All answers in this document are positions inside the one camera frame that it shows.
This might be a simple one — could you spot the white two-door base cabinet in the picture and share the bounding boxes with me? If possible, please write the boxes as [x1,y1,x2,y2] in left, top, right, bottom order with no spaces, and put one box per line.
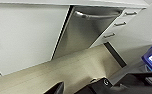
[0,3,71,76]

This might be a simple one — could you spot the stainless steel dishwasher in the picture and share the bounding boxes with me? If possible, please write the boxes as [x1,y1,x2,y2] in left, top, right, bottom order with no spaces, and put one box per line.
[51,5,126,61]

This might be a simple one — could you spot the white drawer unit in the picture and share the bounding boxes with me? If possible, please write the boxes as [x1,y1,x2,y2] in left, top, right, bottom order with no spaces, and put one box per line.
[91,7,148,48]

